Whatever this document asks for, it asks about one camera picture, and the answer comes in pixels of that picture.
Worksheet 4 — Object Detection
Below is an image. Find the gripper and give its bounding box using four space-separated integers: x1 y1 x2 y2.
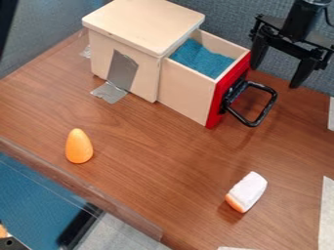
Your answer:
247 13 334 90

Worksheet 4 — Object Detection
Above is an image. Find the blue cloth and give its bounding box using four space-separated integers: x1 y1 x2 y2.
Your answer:
168 37 236 80

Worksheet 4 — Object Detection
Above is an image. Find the white toy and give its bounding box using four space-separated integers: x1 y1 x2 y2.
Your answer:
224 171 270 214

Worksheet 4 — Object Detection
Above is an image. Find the drawer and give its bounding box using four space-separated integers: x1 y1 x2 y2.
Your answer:
156 28 279 130

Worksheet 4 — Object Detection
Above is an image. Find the orange toy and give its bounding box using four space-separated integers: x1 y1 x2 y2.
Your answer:
63 127 96 165

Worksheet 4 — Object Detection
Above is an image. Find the cabinet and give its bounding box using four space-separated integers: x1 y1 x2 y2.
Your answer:
80 0 207 104

